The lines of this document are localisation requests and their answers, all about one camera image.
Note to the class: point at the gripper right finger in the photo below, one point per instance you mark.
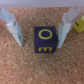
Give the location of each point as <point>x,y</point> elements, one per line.
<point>65,27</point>

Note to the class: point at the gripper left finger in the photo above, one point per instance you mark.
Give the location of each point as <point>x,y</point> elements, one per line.
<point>12,27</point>

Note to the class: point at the yellow block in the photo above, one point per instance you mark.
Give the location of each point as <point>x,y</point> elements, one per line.
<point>79,25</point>

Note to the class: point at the purple block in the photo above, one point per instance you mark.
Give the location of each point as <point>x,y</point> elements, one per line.
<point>45,39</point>

